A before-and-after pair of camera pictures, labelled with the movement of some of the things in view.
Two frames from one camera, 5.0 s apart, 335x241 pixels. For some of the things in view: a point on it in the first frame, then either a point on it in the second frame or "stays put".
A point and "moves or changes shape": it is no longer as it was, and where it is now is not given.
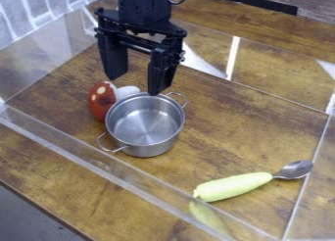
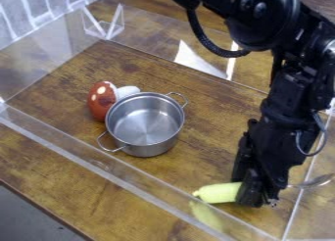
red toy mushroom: x=103 y=95 stays put
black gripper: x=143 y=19 -> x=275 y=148
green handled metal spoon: x=215 y=189 moves or changes shape
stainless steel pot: x=144 y=124 stays put
